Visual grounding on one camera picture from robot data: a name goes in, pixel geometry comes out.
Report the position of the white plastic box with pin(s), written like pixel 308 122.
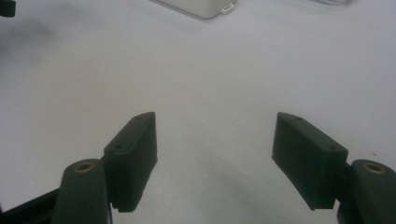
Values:
pixel 199 6

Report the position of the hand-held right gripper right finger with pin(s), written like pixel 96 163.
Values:
pixel 306 158

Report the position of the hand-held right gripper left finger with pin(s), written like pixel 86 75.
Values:
pixel 132 161

